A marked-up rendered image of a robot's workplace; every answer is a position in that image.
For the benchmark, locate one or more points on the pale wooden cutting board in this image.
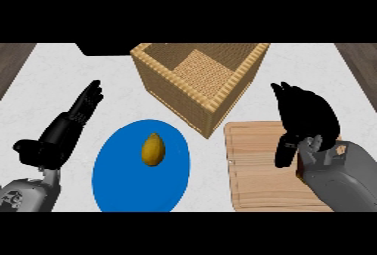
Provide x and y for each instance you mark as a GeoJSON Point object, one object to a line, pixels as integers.
{"type": "Point", "coordinates": [261, 172]}

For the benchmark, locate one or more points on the square wicker basket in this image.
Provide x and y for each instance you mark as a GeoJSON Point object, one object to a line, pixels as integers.
{"type": "Point", "coordinates": [202, 83]}

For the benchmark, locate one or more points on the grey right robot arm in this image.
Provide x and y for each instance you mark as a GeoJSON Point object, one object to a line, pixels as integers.
{"type": "Point", "coordinates": [339, 176]}

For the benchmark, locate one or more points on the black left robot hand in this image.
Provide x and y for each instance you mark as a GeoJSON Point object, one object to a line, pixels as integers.
{"type": "Point", "coordinates": [57, 136]}

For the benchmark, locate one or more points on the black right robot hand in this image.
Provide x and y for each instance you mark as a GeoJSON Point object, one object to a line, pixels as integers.
{"type": "Point", "coordinates": [310, 114]}

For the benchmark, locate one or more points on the black appliance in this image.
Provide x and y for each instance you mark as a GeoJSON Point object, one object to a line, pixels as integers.
{"type": "Point", "coordinates": [106, 49]}

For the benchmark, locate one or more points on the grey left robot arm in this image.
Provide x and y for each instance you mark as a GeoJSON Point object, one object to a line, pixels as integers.
{"type": "Point", "coordinates": [31, 194]}

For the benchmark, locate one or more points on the blue oval plate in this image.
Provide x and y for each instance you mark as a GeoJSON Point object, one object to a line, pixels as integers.
{"type": "Point", "coordinates": [133, 179]}

